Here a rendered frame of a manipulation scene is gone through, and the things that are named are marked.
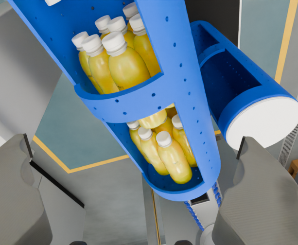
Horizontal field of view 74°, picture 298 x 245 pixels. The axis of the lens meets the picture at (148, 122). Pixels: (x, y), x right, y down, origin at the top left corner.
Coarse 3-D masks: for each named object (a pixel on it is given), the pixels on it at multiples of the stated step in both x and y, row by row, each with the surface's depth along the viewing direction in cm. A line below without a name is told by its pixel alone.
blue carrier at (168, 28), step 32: (32, 0) 38; (64, 0) 44; (96, 0) 48; (128, 0) 48; (160, 0) 28; (32, 32) 36; (64, 32) 45; (96, 32) 51; (160, 32) 30; (64, 64) 43; (160, 64) 33; (192, 64) 38; (96, 96) 37; (128, 96) 34; (160, 96) 36; (192, 96) 41; (128, 128) 68; (192, 128) 45; (160, 192) 65; (192, 192) 61
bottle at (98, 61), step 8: (104, 48) 41; (96, 56) 40; (104, 56) 40; (88, 64) 41; (96, 64) 40; (104, 64) 40; (96, 72) 41; (104, 72) 40; (96, 80) 42; (104, 80) 41; (112, 80) 42; (104, 88) 43; (112, 88) 43
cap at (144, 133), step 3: (141, 129) 58; (144, 129) 58; (147, 129) 57; (150, 129) 58; (138, 132) 58; (141, 132) 57; (144, 132) 57; (147, 132) 56; (150, 132) 57; (141, 135) 57; (144, 135) 56; (147, 135) 57; (144, 138) 57
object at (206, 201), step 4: (200, 196) 103; (204, 196) 102; (208, 196) 103; (192, 200) 103; (196, 200) 102; (200, 200) 102; (204, 200) 102; (208, 200) 102; (192, 204) 103; (196, 204) 103; (200, 204) 103
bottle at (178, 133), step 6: (174, 126) 57; (174, 132) 58; (180, 132) 56; (174, 138) 59; (180, 138) 57; (186, 138) 57; (180, 144) 59; (186, 144) 58; (186, 150) 60; (186, 156) 63; (192, 156) 62; (192, 162) 65
